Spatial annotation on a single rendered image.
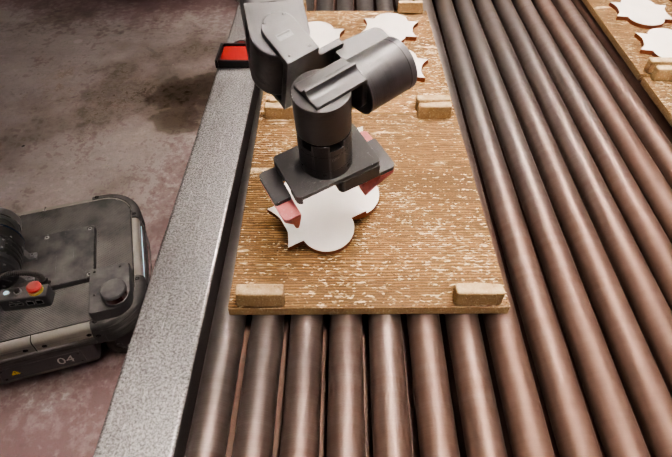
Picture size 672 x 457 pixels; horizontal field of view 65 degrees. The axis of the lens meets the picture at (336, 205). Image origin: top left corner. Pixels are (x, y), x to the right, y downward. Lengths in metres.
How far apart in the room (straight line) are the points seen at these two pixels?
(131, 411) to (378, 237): 0.37
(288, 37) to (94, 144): 2.16
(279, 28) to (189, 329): 0.38
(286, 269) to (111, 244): 1.14
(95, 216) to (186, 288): 1.19
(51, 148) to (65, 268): 1.03
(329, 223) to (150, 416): 0.32
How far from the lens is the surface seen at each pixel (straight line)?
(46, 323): 1.67
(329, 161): 0.54
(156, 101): 2.81
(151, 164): 2.42
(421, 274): 0.70
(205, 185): 0.87
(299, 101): 0.50
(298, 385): 0.63
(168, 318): 0.71
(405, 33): 1.20
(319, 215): 0.74
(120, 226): 1.83
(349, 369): 0.64
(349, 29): 1.23
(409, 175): 0.84
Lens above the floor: 1.49
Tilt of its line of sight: 45 degrees down
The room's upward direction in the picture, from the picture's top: straight up
